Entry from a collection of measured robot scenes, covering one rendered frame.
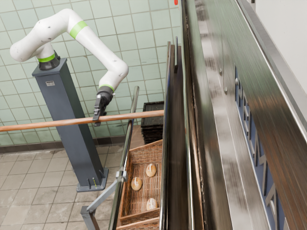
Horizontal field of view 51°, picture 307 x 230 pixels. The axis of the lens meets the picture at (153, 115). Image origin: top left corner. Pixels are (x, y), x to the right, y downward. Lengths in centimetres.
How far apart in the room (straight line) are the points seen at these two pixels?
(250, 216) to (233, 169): 6
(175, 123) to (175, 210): 39
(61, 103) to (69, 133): 28
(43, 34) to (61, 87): 61
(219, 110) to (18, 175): 324
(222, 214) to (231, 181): 12
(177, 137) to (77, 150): 172
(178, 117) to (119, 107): 195
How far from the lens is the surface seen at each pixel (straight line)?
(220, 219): 45
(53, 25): 194
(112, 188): 147
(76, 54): 295
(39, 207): 313
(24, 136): 368
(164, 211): 89
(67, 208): 300
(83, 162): 285
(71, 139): 270
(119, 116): 167
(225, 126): 38
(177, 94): 136
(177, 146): 110
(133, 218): 181
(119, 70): 188
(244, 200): 31
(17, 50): 223
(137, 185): 209
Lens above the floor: 214
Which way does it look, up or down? 35 degrees down
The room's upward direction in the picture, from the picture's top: 11 degrees counter-clockwise
